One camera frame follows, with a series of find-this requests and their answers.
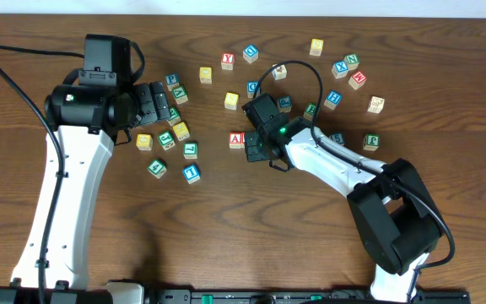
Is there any red A block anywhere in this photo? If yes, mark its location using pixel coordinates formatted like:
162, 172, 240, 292
229, 132, 241, 149

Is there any red I block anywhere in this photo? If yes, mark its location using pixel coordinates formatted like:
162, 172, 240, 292
240, 133, 246, 149

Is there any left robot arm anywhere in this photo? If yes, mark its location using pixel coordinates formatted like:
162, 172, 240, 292
0, 34, 170, 304

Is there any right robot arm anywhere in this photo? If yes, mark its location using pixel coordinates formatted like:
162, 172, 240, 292
242, 94, 448, 302

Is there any blue P block centre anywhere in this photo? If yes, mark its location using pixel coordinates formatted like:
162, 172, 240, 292
278, 96, 293, 112

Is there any blue p block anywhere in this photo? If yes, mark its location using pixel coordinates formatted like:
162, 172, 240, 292
165, 73, 180, 91
278, 96, 293, 112

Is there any green B block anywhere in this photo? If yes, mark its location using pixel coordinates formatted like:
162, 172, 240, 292
303, 103, 316, 122

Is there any yellow block centre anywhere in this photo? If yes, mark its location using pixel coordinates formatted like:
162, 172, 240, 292
224, 92, 239, 111

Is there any blue D block middle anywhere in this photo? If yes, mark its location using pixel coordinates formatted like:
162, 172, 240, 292
246, 81, 260, 99

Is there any blue d block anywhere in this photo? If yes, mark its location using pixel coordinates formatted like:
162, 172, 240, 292
243, 44, 259, 64
246, 81, 260, 99

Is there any blue P block left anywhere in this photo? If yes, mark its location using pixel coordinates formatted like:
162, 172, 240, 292
165, 73, 180, 91

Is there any white picture block centre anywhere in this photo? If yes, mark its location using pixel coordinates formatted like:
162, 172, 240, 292
272, 64, 288, 81

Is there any blue 5 block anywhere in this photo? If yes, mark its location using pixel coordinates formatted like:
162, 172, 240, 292
330, 133, 345, 145

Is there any blue H block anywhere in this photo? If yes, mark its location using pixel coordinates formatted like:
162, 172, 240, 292
324, 90, 343, 110

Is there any green 7 block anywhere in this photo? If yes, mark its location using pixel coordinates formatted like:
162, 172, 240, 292
183, 143, 198, 160

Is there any blue L block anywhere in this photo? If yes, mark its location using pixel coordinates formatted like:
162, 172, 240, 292
182, 164, 201, 184

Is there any yellow block tilted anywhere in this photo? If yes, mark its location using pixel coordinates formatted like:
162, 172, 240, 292
173, 122, 190, 141

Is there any green R block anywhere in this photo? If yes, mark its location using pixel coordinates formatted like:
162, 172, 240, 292
167, 106, 181, 127

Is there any yellow block far left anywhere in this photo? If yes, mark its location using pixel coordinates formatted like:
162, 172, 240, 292
136, 134, 153, 151

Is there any blue D block top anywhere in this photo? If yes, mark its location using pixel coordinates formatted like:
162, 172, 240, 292
243, 44, 259, 64

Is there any red Y block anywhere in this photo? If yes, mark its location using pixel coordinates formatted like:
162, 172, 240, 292
221, 53, 235, 70

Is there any yellow block upper left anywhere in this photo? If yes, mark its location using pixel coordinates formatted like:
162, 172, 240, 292
199, 67, 213, 84

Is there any green J block left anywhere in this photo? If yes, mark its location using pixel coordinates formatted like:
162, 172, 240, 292
158, 131, 176, 150

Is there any green j block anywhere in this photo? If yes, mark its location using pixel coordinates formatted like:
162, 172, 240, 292
158, 131, 176, 150
363, 133, 381, 151

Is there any blue X block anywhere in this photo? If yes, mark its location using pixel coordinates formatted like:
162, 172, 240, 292
332, 61, 349, 79

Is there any green J block right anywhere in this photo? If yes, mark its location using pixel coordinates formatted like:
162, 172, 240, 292
363, 133, 381, 151

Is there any yellow block top right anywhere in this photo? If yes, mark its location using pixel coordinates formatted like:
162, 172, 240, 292
310, 39, 324, 57

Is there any red M block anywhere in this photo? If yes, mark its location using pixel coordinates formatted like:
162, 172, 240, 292
348, 71, 367, 90

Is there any white block far right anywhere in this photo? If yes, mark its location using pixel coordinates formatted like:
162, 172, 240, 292
367, 96, 385, 114

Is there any green 4 block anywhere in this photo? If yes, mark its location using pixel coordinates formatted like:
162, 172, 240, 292
148, 159, 167, 179

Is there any green N block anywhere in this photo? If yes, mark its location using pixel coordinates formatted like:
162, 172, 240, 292
344, 54, 360, 71

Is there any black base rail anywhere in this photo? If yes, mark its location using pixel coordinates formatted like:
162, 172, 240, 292
145, 289, 471, 304

